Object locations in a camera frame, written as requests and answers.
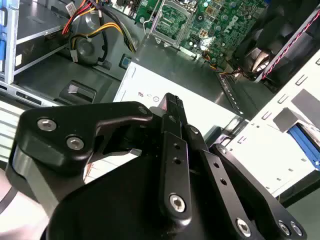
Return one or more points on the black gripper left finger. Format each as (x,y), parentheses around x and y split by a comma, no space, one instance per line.
(60,150)

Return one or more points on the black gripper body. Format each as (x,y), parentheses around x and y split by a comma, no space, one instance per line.
(120,212)

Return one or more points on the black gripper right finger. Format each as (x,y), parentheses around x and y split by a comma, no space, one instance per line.
(240,182)

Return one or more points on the hard disk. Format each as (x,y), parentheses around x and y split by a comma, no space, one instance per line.
(303,146)

